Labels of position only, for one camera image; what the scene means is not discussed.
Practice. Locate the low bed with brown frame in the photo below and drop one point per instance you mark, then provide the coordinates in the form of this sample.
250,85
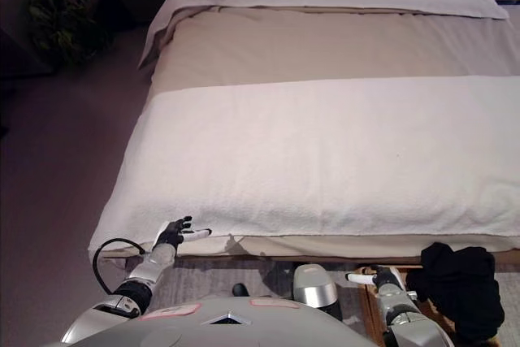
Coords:
284,257

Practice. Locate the grey rug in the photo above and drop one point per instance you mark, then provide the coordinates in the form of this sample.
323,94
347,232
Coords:
260,278

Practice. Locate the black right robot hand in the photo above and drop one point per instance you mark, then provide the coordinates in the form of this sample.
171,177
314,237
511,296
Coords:
386,278

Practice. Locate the black garment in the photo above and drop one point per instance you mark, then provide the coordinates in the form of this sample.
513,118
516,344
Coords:
463,290

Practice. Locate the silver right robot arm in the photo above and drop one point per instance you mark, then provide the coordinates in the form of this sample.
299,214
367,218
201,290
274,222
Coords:
410,322

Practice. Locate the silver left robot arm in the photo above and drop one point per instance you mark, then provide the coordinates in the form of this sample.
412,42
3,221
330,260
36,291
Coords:
138,286

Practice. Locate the silver right robot leg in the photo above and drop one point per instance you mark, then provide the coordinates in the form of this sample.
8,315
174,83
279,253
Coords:
315,290

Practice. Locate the woven brown basket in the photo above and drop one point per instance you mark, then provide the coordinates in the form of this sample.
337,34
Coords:
367,306

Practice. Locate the white terry blanket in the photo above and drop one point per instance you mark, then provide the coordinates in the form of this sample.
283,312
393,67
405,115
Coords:
304,160

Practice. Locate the grey robot torso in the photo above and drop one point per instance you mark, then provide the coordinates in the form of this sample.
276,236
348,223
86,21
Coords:
227,326

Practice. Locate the beige duvet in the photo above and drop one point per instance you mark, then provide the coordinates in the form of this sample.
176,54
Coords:
304,46

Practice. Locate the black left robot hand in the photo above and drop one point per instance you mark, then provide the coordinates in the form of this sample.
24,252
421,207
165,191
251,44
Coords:
172,235

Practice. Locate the dark potted plant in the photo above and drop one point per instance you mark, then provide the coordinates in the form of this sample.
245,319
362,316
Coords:
61,22

